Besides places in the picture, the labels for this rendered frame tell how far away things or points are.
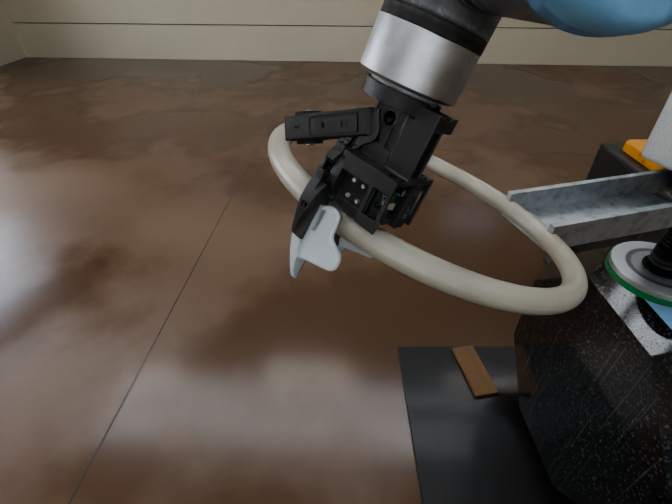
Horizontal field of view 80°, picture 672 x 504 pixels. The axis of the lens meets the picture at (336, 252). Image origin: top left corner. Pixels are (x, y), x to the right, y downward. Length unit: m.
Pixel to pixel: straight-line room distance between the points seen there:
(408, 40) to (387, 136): 0.08
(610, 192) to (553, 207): 0.14
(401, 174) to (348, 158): 0.05
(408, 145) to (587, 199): 0.63
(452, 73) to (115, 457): 1.73
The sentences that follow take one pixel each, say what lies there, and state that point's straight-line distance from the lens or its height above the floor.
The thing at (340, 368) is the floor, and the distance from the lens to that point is 1.86.
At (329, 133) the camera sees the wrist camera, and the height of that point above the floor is 1.36.
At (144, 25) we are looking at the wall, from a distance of 7.66.
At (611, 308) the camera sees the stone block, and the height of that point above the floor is 0.75.
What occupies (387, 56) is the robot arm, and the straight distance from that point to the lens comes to 0.34.
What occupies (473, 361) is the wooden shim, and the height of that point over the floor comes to 0.03.
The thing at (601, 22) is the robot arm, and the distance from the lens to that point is 0.24.
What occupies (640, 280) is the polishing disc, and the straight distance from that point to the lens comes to 1.14.
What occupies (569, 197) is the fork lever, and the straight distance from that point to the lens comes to 0.90.
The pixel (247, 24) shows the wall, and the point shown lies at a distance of 7.11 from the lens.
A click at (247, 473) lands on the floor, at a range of 1.67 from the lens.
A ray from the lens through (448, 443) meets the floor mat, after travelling 1.72.
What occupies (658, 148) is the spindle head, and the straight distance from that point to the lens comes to 1.05.
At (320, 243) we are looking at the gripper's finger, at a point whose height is 1.27.
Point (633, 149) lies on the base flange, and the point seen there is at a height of 0.77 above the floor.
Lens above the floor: 1.50
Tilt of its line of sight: 38 degrees down
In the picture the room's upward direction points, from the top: straight up
